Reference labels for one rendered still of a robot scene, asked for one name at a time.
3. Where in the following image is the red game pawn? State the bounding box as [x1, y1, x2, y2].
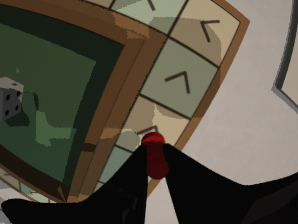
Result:
[142, 131, 169, 180]

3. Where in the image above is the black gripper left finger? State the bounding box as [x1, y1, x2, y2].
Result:
[1, 145, 148, 224]

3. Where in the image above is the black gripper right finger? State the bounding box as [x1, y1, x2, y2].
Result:
[162, 144, 298, 224]

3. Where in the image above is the white die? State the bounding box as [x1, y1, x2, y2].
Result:
[0, 77, 24, 121]

